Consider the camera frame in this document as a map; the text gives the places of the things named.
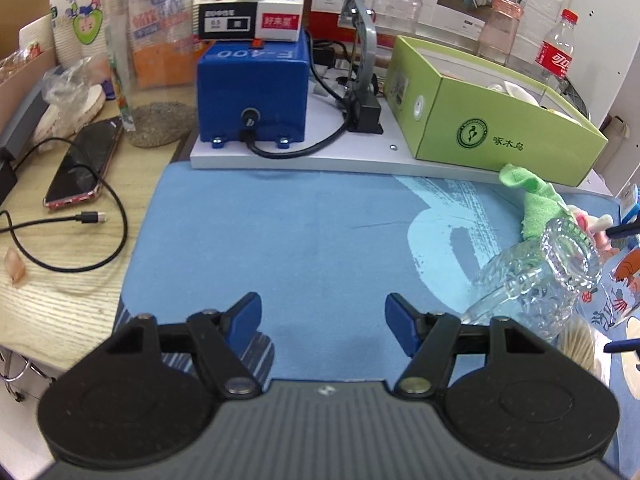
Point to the pink lid glass bottle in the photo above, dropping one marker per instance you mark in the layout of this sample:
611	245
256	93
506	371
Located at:
500	35

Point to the smartphone with pink case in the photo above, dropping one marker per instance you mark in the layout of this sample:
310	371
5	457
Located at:
85	165

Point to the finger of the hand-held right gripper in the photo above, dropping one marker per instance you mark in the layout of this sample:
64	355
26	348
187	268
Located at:
625	347
625	231

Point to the cola bottle with red label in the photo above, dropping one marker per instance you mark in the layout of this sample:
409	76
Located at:
555	55

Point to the white base board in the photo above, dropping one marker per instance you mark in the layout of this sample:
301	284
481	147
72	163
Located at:
300	160

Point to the textured glass cup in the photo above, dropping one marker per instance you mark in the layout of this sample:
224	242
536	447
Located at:
530	285

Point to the clear jar with black lid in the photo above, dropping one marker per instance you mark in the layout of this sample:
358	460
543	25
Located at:
150	60

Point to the blue machine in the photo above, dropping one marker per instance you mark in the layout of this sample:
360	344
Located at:
250	80

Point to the grey tray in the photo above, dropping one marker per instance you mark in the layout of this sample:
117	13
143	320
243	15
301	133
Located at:
25	115

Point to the orange bag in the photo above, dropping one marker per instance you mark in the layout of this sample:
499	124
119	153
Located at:
160	55

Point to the white black pen box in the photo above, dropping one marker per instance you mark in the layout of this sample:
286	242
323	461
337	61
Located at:
250	17

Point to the blue printed tablecloth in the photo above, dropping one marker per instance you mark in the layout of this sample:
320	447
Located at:
300	235

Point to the printed glass mug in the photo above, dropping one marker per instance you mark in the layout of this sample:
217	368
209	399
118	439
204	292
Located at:
625	285

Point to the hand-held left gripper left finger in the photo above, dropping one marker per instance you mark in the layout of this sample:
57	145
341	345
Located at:
247	316

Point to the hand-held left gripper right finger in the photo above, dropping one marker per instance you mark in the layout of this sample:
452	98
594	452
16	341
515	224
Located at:
402	325

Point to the red lid plastic jar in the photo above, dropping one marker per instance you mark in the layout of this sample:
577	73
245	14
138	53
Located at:
397	5

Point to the green cardboard box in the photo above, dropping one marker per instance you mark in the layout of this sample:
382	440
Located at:
500	130

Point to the green sock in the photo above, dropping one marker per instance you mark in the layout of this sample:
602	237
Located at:
540	205

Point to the white sock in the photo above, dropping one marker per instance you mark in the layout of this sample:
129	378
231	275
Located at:
515	91

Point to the black charger block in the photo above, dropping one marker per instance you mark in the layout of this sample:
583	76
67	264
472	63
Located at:
6	175

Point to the clear plastic bag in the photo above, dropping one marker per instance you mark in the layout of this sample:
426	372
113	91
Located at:
70	95

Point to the blue tissue pack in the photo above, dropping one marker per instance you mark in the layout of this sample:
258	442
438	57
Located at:
631	205

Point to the white rabbit plush toy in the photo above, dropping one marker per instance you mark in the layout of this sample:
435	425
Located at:
595	224

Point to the printed pack of paper cups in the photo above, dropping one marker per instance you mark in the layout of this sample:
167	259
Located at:
80	20

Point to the small pink object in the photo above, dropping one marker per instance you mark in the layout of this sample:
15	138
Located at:
16	267

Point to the bag of cotton swabs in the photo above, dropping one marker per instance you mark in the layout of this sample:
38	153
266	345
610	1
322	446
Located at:
582	347

